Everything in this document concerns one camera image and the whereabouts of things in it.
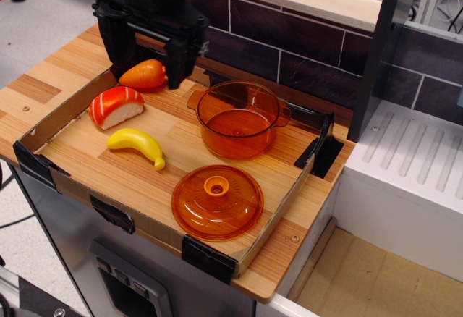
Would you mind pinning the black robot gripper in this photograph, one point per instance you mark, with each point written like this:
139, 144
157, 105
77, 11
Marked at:
175, 22

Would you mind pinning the salmon sushi toy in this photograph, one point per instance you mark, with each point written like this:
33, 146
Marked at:
115, 105

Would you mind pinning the orange transparent pot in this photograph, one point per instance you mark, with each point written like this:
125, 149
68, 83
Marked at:
238, 119

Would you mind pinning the cardboard fence with black tape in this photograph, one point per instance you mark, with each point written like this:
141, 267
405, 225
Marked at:
65, 150

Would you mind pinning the orange transparent pot lid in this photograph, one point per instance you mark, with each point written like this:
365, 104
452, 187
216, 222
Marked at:
217, 202

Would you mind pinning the orange toy carrot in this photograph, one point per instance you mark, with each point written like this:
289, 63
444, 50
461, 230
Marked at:
146, 75

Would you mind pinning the yellow toy banana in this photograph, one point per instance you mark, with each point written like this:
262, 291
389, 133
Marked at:
140, 141

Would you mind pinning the grey toy oven front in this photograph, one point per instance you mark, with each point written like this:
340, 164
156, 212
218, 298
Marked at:
131, 291

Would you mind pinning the white dish drainer sink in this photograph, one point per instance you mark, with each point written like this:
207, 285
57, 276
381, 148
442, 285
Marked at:
401, 188

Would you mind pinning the black vertical post left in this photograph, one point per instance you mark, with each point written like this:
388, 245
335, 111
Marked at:
109, 14

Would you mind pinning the black vertical post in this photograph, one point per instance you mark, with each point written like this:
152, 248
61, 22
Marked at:
392, 16
109, 14

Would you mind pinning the black vertical post right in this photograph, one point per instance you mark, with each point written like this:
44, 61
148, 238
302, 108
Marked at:
392, 16

